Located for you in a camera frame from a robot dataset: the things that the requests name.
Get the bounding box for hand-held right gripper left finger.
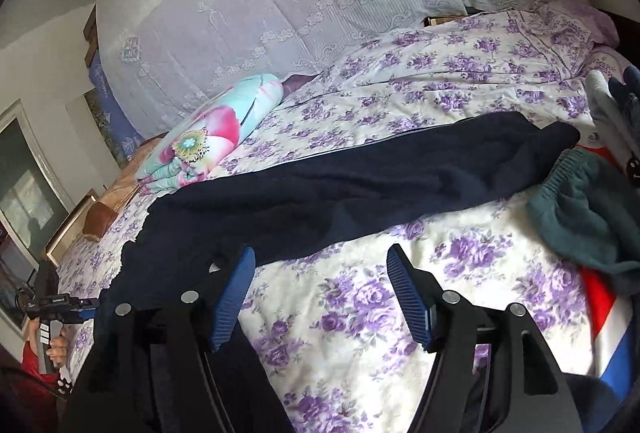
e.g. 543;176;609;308
60;245;296;433

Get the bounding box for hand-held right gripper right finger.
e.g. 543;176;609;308
386;244;584;433

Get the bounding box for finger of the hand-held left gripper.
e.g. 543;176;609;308
70;297;101;322

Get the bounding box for navy fleece pants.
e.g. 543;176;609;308
92;111;582;433

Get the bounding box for person's left forearm red sleeve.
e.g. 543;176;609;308
20;340;62;395

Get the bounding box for person's left hand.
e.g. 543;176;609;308
46;334;69;370

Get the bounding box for purple floral bedspread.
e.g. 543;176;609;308
47;0;640;433

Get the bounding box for brown satin pillow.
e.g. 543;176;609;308
84;135;172;244

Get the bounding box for white framed window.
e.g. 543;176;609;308
0;99;76;264

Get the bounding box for folded teal pink floral quilt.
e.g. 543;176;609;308
135;73;286;194

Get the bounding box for teal knit sweater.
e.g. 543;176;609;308
527;148;640;296

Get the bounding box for red white blue cloth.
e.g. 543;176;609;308
575;142;640;389

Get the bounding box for grey and navy garment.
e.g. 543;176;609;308
584;65;640;188

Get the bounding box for white lace cover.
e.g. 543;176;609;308
95;0;542;140

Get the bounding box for lavender floral pillow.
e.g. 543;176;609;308
506;0;621;78

